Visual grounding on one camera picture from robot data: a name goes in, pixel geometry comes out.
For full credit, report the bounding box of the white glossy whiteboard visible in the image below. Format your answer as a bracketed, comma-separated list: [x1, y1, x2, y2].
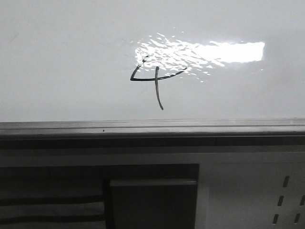
[0, 0, 305, 122]

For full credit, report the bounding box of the grey metal whiteboard tray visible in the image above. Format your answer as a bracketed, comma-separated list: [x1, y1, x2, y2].
[0, 118, 305, 149]

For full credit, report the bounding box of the dark grey box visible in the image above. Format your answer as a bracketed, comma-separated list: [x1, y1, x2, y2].
[111, 184, 197, 229]

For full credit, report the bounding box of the white perforated metal panel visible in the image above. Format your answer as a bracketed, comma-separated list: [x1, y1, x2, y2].
[206, 163, 305, 229]

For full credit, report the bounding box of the dark slatted shelf frame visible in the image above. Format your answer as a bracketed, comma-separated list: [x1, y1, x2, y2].
[0, 164, 199, 229]

